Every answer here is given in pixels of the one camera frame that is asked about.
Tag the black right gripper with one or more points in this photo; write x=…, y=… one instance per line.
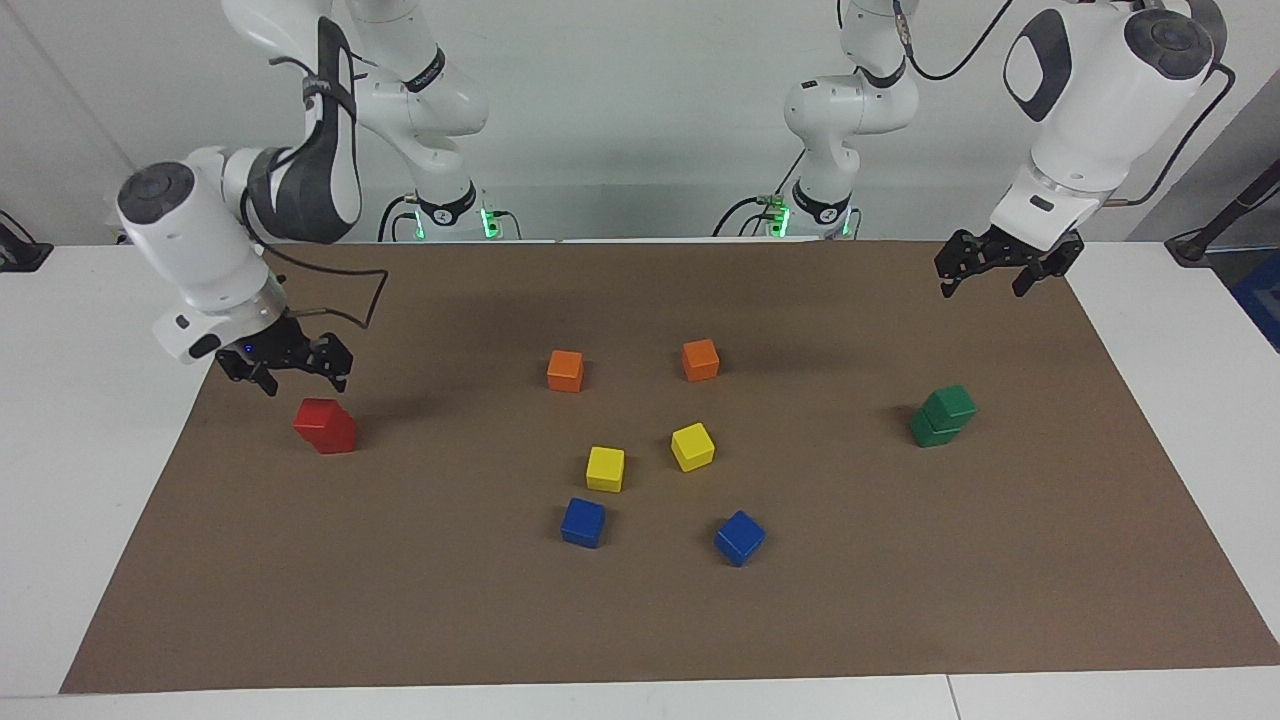
x=265, y=348

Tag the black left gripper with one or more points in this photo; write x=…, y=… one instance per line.
x=1015, y=247

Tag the red wooden cube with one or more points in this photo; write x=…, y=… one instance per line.
x=315, y=415
x=345, y=442

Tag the green wooden cube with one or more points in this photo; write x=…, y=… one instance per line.
x=925, y=435
x=950, y=403

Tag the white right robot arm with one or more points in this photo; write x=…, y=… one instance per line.
x=190, y=240

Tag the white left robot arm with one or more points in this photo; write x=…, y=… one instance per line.
x=1090, y=110

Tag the black tripod stand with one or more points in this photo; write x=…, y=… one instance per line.
x=1190, y=245

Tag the blue floor object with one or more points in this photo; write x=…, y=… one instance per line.
x=1262, y=300

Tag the orange wooden cube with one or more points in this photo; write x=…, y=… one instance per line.
x=700, y=360
x=565, y=370

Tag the black stand foot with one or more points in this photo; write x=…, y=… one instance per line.
x=20, y=255

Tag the yellow wooden cube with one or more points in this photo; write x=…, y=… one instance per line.
x=692, y=446
x=605, y=468

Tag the blue wooden cube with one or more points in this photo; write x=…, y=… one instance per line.
x=740, y=537
x=583, y=522

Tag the brown table mat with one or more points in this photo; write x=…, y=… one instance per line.
x=640, y=620

